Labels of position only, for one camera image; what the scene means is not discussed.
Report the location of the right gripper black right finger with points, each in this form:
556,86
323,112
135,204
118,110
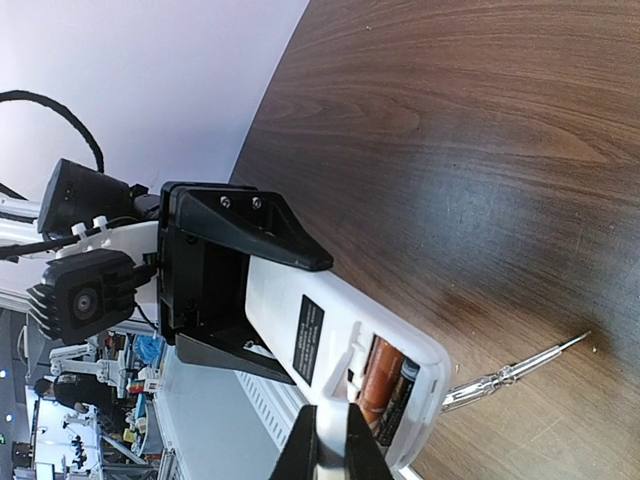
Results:
363,458

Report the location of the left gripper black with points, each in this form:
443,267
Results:
206,233

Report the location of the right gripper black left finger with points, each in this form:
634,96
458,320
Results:
299,457

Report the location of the red white remote control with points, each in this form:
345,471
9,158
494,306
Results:
322,329

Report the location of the clear handle screwdriver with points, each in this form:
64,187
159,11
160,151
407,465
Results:
508,375

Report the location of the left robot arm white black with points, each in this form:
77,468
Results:
84,210

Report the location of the black silver battery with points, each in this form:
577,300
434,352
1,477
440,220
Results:
398,402

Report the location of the orange battery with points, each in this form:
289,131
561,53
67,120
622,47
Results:
381,375

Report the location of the person in black shirt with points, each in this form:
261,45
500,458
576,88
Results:
76,391

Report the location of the front aluminium rail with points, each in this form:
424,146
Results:
276,404

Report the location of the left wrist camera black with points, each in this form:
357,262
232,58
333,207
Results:
81,295

